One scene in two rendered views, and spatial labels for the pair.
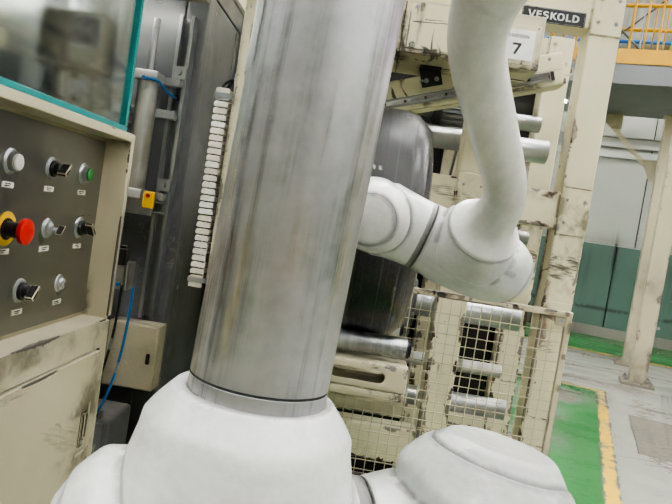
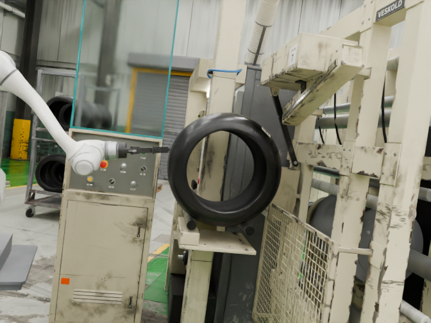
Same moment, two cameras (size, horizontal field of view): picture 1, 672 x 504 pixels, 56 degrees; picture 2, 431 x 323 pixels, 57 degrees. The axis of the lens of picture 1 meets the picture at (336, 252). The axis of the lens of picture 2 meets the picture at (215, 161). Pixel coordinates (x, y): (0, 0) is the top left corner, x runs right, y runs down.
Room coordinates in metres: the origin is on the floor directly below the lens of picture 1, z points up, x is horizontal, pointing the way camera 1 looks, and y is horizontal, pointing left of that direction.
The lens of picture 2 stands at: (1.16, -1.99, 1.30)
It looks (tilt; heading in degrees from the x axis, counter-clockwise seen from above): 3 degrees down; 79
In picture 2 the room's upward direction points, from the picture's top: 7 degrees clockwise
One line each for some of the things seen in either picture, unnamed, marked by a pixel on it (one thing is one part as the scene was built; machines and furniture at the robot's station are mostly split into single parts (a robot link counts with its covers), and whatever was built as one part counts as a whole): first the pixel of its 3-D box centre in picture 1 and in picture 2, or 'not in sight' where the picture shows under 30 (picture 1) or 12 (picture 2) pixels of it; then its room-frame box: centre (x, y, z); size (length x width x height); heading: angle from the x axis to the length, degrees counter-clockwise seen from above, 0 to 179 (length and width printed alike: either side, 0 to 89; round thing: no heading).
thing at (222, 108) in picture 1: (213, 188); not in sight; (1.53, 0.32, 1.19); 0.05 x 0.04 x 0.48; 178
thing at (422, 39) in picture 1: (426, 41); (301, 66); (1.86, -0.17, 1.71); 0.61 x 0.25 x 0.15; 88
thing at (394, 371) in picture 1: (327, 364); (187, 229); (1.43, -0.02, 0.84); 0.36 x 0.09 x 0.06; 88
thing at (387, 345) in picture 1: (334, 336); (188, 217); (1.43, -0.03, 0.90); 0.35 x 0.05 x 0.05; 88
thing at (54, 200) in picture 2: not in sight; (76, 147); (0.24, 3.91, 0.96); 1.36 x 0.71 x 1.92; 69
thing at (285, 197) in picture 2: not in sight; (278, 192); (1.96, 0.18, 1.05); 0.20 x 0.15 x 0.30; 88
